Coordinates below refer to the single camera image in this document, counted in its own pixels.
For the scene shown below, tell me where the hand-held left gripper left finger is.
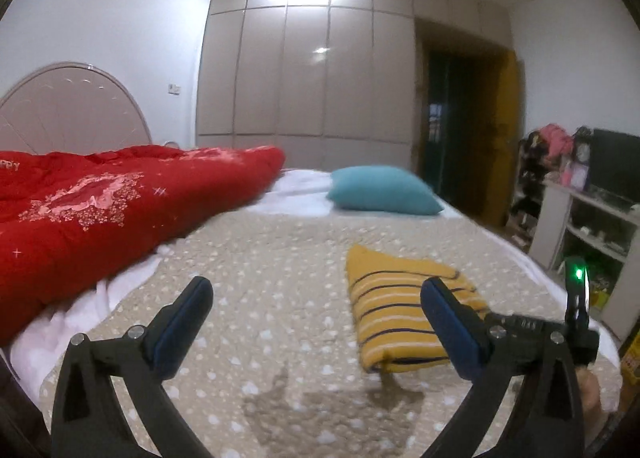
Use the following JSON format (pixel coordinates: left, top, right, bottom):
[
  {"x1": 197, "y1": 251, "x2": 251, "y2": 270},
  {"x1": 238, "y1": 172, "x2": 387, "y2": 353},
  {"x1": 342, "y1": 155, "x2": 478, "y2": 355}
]
[{"x1": 50, "y1": 276, "x2": 215, "y2": 458}]

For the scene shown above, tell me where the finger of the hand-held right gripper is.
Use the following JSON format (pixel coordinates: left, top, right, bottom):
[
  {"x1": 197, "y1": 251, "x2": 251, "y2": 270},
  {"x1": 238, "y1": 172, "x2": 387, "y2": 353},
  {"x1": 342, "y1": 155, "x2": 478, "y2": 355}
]
[{"x1": 484, "y1": 313, "x2": 567, "y2": 339}]

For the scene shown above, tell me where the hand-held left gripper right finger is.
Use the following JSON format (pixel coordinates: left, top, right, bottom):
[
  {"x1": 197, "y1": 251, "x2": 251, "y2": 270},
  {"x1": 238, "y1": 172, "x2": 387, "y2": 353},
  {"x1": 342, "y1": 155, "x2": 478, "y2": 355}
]
[{"x1": 420, "y1": 278, "x2": 586, "y2": 458}]

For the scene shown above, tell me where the yellow striped garment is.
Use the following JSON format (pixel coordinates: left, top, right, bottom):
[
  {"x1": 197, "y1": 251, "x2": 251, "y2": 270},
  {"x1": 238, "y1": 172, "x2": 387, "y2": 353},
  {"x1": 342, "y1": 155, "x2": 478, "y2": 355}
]
[{"x1": 346, "y1": 244, "x2": 491, "y2": 373}]

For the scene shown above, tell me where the pink clothes pile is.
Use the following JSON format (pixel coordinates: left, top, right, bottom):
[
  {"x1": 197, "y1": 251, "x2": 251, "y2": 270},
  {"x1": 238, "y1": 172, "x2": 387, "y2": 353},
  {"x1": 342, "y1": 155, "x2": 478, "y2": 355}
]
[{"x1": 536, "y1": 123, "x2": 575, "y2": 160}]

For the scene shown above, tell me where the person's right hand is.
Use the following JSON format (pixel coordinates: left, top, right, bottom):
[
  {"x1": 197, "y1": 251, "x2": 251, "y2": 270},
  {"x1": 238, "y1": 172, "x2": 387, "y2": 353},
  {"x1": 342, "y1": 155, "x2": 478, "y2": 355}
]
[{"x1": 577, "y1": 367, "x2": 602, "y2": 445}]

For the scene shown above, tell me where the yellow box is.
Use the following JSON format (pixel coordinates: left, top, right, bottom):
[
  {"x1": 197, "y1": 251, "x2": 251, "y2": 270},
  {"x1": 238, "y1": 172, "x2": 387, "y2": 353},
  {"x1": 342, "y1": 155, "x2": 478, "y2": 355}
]
[{"x1": 619, "y1": 335, "x2": 640, "y2": 391}]

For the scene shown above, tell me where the white open shelf cabinet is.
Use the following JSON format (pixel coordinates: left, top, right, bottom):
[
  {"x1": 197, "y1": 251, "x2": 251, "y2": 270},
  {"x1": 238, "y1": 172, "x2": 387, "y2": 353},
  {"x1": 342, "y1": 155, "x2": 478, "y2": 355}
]
[{"x1": 527, "y1": 180, "x2": 640, "y2": 341}]

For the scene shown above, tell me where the beige dotted bed blanket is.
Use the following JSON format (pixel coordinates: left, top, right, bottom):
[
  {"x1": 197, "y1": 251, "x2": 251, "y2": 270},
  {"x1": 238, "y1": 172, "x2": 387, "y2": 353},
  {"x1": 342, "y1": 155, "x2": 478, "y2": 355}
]
[{"x1": 39, "y1": 210, "x2": 622, "y2": 458}]

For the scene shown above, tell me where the bed with beige dotted cover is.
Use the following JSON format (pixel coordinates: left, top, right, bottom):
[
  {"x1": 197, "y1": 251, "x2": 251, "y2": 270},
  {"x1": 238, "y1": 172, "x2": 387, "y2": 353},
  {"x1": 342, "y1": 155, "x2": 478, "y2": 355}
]
[{"x1": 9, "y1": 167, "x2": 621, "y2": 381}]

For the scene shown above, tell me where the red embroidered quilt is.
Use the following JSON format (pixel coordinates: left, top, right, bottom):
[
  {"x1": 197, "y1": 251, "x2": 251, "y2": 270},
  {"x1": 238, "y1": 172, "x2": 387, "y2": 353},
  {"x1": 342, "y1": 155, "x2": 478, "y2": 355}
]
[{"x1": 0, "y1": 144, "x2": 287, "y2": 346}]

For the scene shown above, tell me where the teal pillow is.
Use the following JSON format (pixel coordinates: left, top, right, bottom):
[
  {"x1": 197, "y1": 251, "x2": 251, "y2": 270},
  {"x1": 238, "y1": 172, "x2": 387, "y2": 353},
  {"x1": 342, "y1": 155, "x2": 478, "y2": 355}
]
[{"x1": 326, "y1": 165, "x2": 445, "y2": 216}]

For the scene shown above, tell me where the black television screen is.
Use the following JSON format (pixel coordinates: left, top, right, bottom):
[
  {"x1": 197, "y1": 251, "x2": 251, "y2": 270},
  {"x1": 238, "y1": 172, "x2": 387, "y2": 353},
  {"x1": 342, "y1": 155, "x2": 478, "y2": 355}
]
[{"x1": 586, "y1": 128, "x2": 640, "y2": 205}]

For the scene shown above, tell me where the yellow wooden door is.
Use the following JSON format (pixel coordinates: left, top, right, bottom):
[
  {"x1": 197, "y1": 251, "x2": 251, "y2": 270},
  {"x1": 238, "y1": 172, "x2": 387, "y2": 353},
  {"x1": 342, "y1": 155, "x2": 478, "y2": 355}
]
[{"x1": 479, "y1": 49, "x2": 526, "y2": 230}]

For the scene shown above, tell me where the pink rounded headboard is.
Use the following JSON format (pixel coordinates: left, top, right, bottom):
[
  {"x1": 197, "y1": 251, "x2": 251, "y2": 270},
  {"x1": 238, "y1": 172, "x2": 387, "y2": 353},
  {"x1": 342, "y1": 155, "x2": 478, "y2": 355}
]
[{"x1": 0, "y1": 62, "x2": 153, "y2": 156}]

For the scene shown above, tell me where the beige built-in wardrobe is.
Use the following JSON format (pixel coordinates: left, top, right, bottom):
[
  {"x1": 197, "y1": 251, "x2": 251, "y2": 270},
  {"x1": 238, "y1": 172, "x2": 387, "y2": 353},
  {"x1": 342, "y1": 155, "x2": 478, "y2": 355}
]
[{"x1": 196, "y1": 0, "x2": 512, "y2": 145}]

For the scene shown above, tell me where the dark wooden door frame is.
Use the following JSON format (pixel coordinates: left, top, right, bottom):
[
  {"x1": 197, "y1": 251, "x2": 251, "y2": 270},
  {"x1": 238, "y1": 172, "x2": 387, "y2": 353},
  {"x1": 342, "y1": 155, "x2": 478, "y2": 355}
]
[{"x1": 413, "y1": 17, "x2": 517, "y2": 189}]

